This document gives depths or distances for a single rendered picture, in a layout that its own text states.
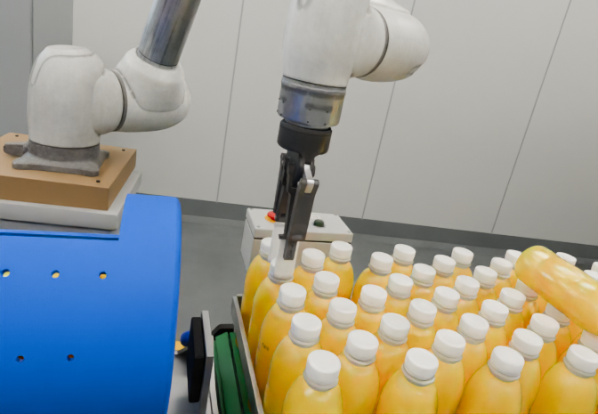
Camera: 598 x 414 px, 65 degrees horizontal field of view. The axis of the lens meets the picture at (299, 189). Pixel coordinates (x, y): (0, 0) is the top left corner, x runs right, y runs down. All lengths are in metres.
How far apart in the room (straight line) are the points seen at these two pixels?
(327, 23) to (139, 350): 0.42
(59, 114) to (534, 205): 3.82
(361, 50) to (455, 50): 3.07
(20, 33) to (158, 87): 1.06
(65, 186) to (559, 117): 3.71
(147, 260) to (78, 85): 0.71
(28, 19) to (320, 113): 1.70
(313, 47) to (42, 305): 0.41
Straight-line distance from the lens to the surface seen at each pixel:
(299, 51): 0.61
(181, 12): 1.17
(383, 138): 3.60
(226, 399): 0.82
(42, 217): 1.17
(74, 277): 0.51
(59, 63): 1.17
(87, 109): 1.18
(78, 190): 1.14
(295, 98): 0.62
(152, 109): 1.25
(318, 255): 0.79
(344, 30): 0.61
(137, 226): 0.54
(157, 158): 3.50
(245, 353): 0.77
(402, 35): 0.72
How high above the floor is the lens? 1.46
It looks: 18 degrees down
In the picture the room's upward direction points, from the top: 11 degrees clockwise
